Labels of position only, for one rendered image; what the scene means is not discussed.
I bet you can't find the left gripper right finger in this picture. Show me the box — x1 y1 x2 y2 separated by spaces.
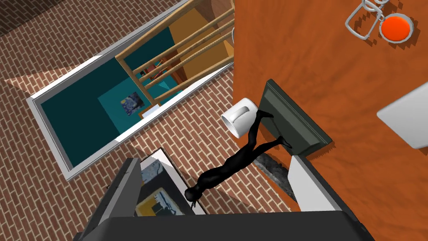
287 154 364 224

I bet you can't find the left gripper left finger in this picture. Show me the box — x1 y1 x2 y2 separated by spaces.
79 157 143 236

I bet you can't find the white framed picture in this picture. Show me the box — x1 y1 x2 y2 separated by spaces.
135 147 207 217

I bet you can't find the black figurine on green base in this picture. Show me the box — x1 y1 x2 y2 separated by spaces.
184 79 334 210

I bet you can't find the white mug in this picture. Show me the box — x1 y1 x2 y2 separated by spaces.
220 97 259 139

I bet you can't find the white flat box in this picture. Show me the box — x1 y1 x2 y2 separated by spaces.
376 82 428 150

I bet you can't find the orange wooden table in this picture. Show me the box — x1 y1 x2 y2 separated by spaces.
232 0 428 241

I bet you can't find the wooden slatted chair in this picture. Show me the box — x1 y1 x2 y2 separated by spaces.
115 0 235 106

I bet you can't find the orange key fob with rings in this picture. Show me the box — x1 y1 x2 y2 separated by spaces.
344 0 415 44

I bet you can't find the blue starry wall picture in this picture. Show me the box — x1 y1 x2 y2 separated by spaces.
120 92 146 118

